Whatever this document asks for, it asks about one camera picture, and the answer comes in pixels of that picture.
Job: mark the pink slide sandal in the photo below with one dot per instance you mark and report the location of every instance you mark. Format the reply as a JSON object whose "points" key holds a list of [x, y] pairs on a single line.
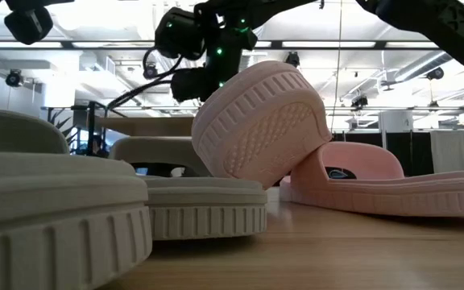
{"points": [[260, 129], [397, 189]]}

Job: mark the grey slide sandal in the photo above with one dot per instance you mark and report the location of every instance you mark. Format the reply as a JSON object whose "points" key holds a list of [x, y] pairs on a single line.
{"points": [[34, 193], [200, 209]]}

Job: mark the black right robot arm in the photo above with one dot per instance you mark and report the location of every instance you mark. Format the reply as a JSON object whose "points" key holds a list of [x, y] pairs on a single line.
{"points": [[437, 24]]}

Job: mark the black ceiling spotlight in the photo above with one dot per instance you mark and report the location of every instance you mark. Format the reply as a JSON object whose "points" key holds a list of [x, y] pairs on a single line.
{"points": [[292, 59], [435, 73], [14, 78], [150, 72], [359, 101]]}

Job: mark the green spiky plant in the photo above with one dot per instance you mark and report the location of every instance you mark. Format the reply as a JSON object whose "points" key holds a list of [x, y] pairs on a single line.
{"points": [[60, 125]]}

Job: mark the blue white bag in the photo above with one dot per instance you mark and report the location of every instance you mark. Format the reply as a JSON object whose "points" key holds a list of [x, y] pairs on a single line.
{"points": [[338, 174]]}

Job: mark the black room partition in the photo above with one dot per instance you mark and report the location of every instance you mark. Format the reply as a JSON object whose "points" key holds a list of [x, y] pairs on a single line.
{"points": [[409, 153]]}

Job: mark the wooden shelf with black frame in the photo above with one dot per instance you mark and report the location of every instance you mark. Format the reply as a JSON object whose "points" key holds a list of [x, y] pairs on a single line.
{"points": [[147, 125]]}

